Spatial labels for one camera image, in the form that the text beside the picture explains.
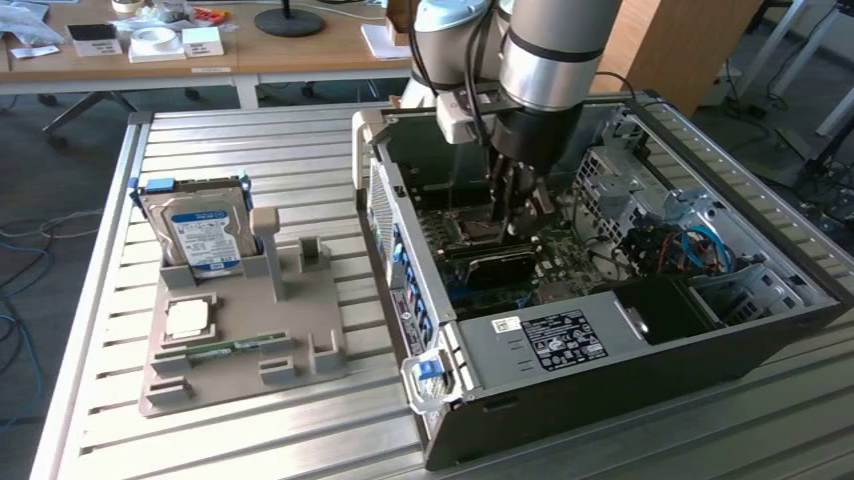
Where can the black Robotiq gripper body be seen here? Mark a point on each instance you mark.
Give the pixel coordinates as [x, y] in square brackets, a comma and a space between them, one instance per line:
[534, 135]

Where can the black graphics card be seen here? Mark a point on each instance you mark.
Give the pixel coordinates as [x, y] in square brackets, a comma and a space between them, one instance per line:
[500, 270]

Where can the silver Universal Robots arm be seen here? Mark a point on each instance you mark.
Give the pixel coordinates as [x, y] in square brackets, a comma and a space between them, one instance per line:
[554, 50]

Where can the metal socket cover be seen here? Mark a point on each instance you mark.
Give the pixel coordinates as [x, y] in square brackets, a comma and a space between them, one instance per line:
[543, 202]

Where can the CPU socket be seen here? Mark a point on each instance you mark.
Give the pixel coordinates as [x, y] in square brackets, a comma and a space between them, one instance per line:
[473, 230]

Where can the green motherboard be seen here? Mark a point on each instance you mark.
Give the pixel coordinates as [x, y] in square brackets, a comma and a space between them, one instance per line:
[567, 255]

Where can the short blue expansion slot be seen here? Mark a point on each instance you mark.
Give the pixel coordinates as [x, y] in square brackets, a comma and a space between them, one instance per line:
[512, 302]

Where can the long blue expansion slot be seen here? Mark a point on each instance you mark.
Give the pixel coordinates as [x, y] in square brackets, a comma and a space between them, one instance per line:
[459, 292]

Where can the grey power supply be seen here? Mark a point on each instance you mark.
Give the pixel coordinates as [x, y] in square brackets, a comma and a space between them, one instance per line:
[507, 340]

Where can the wooden cabinet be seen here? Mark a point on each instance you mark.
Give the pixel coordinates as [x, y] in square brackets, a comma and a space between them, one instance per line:
[680, 45]

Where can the black plastic shroud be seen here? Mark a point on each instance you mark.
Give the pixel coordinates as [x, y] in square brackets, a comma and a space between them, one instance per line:
[667, 310]

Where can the brown cardboard box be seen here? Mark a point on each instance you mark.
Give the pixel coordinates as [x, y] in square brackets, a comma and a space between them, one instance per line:
[399, 20]

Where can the silver metal disk bay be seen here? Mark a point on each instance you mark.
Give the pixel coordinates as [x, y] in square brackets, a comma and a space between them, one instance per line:
[754, 295]

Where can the open black PC case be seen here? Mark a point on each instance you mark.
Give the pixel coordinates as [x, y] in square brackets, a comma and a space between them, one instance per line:
[600, 400]

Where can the black round lamp base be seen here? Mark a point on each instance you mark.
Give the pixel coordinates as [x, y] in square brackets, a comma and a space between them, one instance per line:
[288, 22]

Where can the grey plastic parts rack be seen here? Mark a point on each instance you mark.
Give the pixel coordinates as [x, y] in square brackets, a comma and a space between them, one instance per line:
[267, 320]

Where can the hard disk with blue carrier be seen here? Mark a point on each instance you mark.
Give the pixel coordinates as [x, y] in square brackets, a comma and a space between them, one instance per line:
[200, 230]

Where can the green RAM stick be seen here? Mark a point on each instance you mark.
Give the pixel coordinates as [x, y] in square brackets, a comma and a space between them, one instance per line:
[220, 346]

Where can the plain white box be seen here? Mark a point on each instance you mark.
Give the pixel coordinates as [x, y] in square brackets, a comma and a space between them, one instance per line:
[201, 42]

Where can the silver CPU chip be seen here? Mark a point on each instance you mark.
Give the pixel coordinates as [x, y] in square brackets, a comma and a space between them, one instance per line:
[188, 320]

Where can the orange red small item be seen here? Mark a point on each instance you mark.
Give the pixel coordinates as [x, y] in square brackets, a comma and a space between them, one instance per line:
[212, 16]

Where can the flat white box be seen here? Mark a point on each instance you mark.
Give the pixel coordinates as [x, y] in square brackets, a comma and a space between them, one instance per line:
[156, 56]

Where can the white tape roll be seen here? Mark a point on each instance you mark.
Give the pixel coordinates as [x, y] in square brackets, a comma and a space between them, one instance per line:
[153, 37]

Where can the beige tape roll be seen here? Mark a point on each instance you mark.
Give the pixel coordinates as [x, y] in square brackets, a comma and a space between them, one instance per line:
[125, 5]

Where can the white box with black top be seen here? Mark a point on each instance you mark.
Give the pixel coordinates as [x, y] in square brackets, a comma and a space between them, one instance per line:
[95, 40]

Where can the white label card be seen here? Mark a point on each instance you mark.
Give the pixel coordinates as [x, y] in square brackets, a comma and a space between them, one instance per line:
[33, 51]

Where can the clear plastic bag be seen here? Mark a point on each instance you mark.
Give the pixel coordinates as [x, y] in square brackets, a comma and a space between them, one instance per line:
[26, 25]

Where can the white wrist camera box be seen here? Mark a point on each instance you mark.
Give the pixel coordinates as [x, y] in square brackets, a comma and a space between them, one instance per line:
[456, 125]

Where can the white table frame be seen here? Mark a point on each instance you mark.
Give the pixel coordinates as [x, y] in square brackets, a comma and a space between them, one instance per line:
[794, 45]

